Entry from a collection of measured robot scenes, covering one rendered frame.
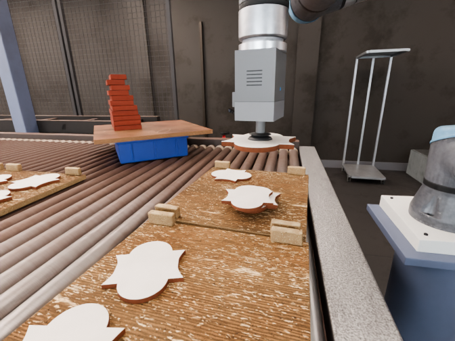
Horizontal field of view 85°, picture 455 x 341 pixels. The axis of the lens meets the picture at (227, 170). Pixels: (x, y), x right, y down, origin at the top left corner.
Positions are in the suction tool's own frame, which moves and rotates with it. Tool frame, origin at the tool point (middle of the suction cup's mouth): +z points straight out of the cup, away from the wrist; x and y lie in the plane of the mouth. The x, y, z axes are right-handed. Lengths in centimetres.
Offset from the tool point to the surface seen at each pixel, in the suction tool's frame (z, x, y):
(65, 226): 20.5, -44.0, 9.2
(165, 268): 17.5, -10.7, 15.6
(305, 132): 54, -26, -364
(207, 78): -29, -184, -344
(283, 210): 18.3, 2.7, -12.8
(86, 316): 17.5, -14.6, 26.8
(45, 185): 18, -70, -4
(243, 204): 15.0, -5.0, -5.9
